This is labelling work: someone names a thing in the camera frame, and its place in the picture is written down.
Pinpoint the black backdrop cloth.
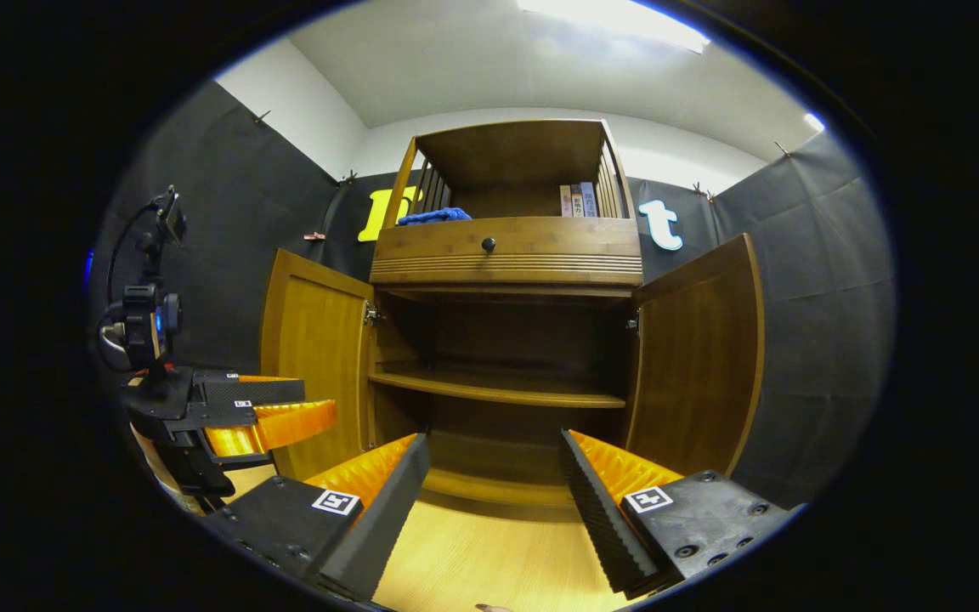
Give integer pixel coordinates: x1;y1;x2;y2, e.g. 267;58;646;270
90;81;897;511

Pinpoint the wooden inner shelf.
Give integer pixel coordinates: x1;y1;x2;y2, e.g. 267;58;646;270
368;367;628;409

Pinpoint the wooden cabinet door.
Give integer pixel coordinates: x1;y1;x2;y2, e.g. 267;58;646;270
260;248;376;482
625;234;766;477

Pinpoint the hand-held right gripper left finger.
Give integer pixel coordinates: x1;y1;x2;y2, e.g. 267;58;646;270
201;432;431;603

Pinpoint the wooden drawer with black knob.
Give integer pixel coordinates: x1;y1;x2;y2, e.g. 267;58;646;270
369;217;645;287

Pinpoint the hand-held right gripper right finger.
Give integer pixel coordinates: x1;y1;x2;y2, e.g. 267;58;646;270
557;428;796;598

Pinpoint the blue folded cloth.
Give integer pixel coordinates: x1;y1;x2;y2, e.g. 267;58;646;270
396;207;473;227

